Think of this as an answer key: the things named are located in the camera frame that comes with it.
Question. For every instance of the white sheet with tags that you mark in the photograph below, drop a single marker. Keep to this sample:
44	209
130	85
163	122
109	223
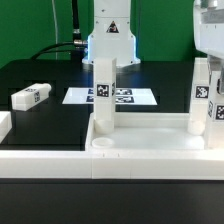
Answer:
124	96

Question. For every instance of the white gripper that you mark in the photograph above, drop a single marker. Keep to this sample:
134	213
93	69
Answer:
208	24

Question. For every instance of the white desk top tray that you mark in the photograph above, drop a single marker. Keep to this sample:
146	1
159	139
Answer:
149	131

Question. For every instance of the white left fence block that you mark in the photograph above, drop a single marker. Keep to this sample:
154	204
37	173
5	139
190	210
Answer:
5	124

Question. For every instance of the black vertical cable connector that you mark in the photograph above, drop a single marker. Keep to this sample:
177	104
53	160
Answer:
75	19

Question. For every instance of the white front fence bar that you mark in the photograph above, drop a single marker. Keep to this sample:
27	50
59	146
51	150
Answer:
188	165

